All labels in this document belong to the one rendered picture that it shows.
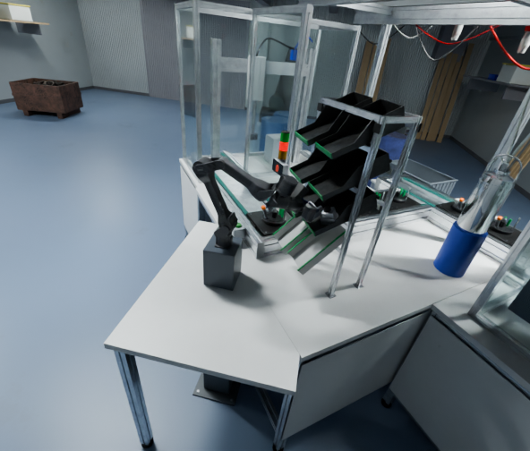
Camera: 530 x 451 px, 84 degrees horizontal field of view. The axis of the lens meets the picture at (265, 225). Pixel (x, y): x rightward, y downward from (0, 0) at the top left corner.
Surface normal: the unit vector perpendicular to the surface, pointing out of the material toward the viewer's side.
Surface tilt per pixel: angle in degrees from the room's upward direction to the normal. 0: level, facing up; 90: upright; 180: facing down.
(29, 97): 90
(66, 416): 0
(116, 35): 90
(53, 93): 90
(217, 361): 0
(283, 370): 0
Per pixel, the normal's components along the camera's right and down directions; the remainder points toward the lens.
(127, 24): -0.19, 0.50
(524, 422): -0.89, 0.16
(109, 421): 0.09, -0.84
